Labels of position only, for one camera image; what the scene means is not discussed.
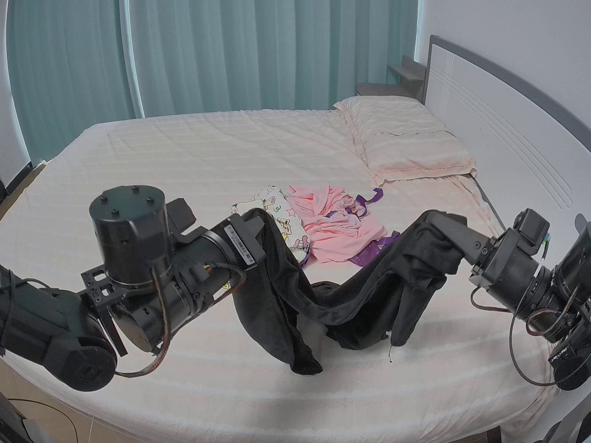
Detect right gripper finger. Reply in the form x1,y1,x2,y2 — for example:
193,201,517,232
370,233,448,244
425,210,493,266

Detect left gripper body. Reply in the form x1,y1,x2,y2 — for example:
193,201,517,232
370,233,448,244
110,214,267,353

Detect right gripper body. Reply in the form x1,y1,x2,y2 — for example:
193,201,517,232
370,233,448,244
468,229,556,315

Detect black trousers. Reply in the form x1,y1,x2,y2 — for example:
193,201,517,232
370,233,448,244
233,208,463,377

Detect white printed pyjama top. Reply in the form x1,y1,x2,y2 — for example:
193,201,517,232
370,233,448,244
230,184,311,266

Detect bed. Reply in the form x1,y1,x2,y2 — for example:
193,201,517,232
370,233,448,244
0,34,591,439

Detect pale pink pillow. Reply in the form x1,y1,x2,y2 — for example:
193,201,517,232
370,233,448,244
333,95,477,188

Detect pink garment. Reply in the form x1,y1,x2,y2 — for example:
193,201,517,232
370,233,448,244
288,184,387,265

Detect grey bedside table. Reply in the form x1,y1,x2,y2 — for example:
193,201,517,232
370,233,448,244
357,55,426,106

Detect blue-green curtain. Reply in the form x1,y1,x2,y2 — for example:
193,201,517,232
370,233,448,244
7,0,145,166
121,0,422,120

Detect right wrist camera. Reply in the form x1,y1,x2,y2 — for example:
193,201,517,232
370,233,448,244
514,209,551,259

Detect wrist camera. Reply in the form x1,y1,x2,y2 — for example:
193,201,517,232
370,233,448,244
164,198,208,248
514,209,551,259

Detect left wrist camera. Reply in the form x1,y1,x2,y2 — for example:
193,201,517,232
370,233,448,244
164,198,208,248

